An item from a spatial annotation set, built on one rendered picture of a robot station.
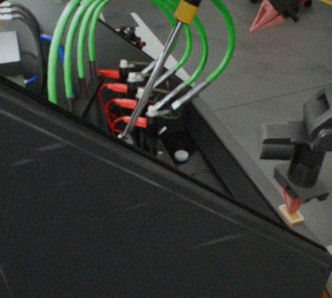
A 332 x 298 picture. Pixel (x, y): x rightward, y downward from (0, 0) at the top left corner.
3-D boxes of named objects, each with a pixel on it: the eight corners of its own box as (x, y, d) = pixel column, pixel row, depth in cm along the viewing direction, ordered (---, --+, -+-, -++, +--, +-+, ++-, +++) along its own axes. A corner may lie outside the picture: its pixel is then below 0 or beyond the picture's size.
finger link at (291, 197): (284, 224, 82) (293, 192, 77) (266, 200, 88) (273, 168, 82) (311, 216, 84) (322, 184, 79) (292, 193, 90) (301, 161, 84)
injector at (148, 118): (168, 184, 98) (170, 113, 85) (149, 189, 96) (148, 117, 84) (165, 177, 100) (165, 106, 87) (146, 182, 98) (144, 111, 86)
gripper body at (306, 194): (301, 206, 75) (310, 177, 71) (272, 171, 83) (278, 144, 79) (329, 197, 77) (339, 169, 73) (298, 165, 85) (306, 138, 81)
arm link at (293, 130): (343, 133, 64) (331, 96, 70) (272, 131, 65) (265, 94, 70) (321, 175, 73) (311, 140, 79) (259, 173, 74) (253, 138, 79)
